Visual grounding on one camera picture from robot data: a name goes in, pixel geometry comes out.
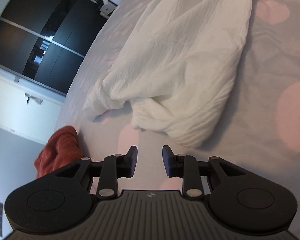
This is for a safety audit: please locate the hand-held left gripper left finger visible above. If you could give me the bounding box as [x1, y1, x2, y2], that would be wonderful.
[36, 145, 138, 199]

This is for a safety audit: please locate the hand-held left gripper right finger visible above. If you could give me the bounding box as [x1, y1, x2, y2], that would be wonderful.
[162, 145, 262, 199]

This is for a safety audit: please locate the large white crinkled cloth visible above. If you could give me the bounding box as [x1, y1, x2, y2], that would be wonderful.
[82, 0, 253, 148]

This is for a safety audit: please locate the rust red towel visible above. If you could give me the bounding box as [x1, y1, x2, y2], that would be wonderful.
[34, 126, 84, 179]

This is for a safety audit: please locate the white room door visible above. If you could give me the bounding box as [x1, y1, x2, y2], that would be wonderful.
[0, 64, 67, 144]

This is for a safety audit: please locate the grey pink-dotted bed cover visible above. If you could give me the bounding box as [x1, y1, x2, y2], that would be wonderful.
[55, 0, 300, 230]

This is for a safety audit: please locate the black sliding-door wardrobe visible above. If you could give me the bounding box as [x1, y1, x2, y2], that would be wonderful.
[0, 0, 108, 96]

